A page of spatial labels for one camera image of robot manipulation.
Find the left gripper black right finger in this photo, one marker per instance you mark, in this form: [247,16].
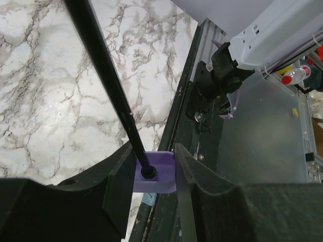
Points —
[227,211]

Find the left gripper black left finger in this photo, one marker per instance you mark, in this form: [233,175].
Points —
[93,205]

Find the lilac umbrella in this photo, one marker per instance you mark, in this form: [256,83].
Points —
[155,171]

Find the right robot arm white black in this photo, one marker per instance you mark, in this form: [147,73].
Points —
[236,60]

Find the blue tape piece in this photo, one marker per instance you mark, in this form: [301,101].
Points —
[149,199]

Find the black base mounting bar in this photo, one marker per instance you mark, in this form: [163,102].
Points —
[172,216]

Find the red capped plastic bottle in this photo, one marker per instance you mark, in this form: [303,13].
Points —
[296,75]

